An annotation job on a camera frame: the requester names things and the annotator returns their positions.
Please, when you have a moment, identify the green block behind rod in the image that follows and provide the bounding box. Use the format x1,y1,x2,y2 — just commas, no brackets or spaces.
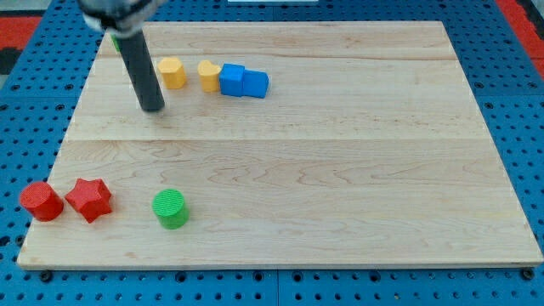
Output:
110,34,120,54

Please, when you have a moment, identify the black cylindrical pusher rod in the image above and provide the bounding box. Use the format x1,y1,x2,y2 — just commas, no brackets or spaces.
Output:
116,31,165,112

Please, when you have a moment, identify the wooden board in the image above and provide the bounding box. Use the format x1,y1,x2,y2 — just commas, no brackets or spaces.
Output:
18,21,543,270

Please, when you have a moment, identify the blue triangle block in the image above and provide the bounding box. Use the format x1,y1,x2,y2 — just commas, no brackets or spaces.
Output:
242,70,269,99

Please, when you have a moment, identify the green cylinder block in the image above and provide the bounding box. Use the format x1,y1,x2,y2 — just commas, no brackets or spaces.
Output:
152,189,190,230

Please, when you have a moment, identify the yellow hexagon block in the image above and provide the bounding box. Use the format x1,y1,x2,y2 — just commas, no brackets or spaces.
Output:
158,57,186,89

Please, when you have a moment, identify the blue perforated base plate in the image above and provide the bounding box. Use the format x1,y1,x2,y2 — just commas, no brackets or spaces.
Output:
1,1,543,305

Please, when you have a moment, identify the yellow heart block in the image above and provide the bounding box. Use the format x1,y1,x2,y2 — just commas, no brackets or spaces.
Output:
197,59,221,93

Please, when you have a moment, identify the blue cube block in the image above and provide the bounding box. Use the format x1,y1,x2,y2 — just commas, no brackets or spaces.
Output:
219,63,245,97

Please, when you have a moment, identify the red cylinder block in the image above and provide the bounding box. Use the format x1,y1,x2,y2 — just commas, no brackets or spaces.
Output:
19,182,64,222

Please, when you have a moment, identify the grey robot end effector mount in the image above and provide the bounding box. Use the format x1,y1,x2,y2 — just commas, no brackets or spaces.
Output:
76,0,166,38

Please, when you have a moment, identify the red star block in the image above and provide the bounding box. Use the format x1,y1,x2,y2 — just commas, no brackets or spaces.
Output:
65,178,112,224

